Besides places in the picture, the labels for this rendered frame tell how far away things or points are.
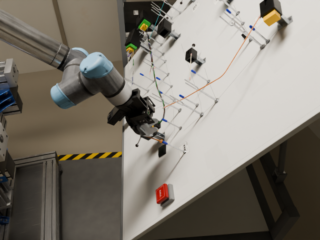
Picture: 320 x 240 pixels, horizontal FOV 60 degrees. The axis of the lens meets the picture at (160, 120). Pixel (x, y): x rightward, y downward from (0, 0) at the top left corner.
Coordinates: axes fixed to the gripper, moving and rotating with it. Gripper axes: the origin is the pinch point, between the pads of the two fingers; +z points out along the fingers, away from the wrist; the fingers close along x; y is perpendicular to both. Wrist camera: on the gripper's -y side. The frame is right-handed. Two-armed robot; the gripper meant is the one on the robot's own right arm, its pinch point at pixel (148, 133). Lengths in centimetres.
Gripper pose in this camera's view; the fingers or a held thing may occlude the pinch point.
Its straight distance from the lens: 97.0
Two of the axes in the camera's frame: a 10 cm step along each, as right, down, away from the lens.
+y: 8.9, -2.6, -3.7
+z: 4.5, 5.6, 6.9
